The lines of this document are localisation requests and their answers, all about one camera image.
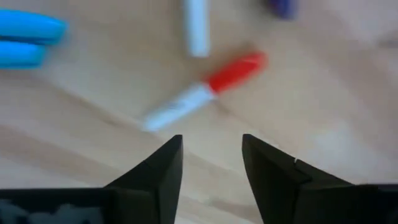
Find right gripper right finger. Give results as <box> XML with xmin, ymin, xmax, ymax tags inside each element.
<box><xmin>242</xmin><ymin>134</ymin><xmax>355</xmax><ymax>224</ymax></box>

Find white marker purple cap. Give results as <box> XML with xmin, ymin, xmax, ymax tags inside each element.
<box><xmin>183</xmin><ymin>0</ymin><xmax>211</xmax><ymax>58</ymax></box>
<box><xmin>266</xmin><ymin>0</ymin><xmax>298</xmax><ymax>19</ymax></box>

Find white marker red cap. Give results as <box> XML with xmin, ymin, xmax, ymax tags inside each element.
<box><xmin>141</xmin><ymin>51</ymin><xmax>269</xmax><ymax>133</ymax></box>

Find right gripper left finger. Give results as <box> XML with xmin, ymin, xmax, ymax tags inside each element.
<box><xmin>104</xmin><ymin>134</ymin><xmax>183</xmax><ymax>224</ymax></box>

